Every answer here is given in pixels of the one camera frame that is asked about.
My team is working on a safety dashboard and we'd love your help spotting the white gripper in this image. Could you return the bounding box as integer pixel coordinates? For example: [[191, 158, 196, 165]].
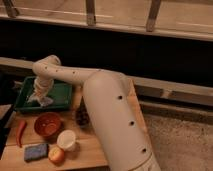
[[34, 77, 54, 95]]

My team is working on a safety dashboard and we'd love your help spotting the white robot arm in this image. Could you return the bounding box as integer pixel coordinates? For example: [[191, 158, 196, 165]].
[[32, 55, 161, 171]]

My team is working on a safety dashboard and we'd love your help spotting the green plastic tray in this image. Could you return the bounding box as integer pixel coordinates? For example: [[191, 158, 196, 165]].
[[14, 76, 72, 113]]

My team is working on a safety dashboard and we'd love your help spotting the brown red bowl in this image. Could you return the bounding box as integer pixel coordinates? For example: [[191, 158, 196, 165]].
[[34, 112, 62, 138]]

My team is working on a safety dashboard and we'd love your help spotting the red chili pepper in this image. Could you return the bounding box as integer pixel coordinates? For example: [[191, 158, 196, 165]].
[[16, 120, 27, 147]]

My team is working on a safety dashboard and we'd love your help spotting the white cup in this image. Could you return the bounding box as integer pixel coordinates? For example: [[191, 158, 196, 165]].
[[57, 130, 77, 151]]

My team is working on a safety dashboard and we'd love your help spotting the blue sponge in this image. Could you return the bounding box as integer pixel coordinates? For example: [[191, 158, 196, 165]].
[[24, 143, 49, 162]]

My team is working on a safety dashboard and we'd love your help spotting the orange apple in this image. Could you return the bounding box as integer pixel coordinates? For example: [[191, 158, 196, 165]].
[[48, 146, 65, 164]]

